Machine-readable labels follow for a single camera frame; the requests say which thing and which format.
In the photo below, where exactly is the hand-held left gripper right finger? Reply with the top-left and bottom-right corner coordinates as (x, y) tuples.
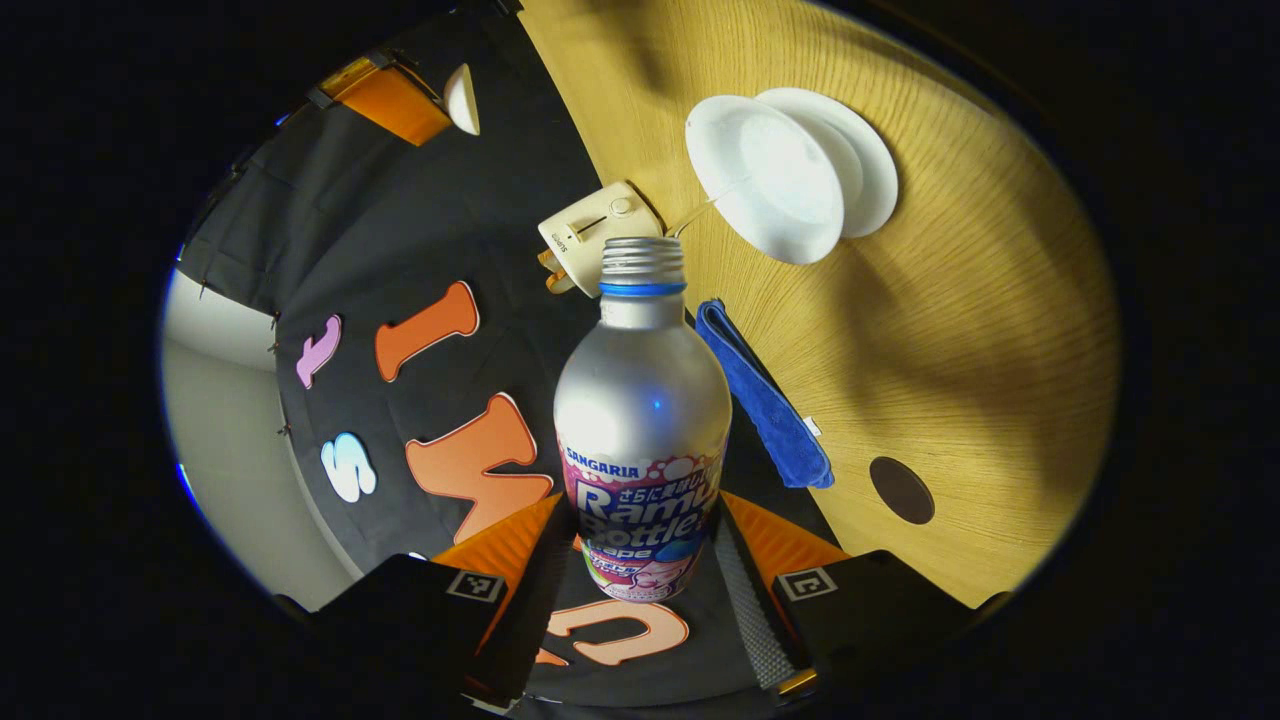
(715, 490), (1011, 701)

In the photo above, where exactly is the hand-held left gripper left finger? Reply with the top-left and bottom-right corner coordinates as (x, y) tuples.
(300, 490), (576, 711)

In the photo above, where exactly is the dark round coaster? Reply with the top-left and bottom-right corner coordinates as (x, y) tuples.
(869, 457), (936, 526)

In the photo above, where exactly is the silver water bottle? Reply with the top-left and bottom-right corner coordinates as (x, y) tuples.
(553, 237), (731, 603)

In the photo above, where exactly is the white teacup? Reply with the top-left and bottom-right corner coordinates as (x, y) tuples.
(685, 95), (846, 266)

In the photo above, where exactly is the black backdrop cloth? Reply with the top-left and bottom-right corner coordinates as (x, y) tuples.
(175, 0), (841, 706)

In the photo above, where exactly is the blue towel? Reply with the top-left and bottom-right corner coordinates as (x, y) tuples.
(695, 298), (836, 491)

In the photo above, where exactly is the white toaster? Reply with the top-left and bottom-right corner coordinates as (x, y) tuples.
(537, 180), (664, 281)

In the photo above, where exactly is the white saucer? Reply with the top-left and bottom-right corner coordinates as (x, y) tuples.
(755, 87), (899, 239)

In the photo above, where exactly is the white toaster cable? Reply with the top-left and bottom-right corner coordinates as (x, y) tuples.
(663, 180), (751, 241)

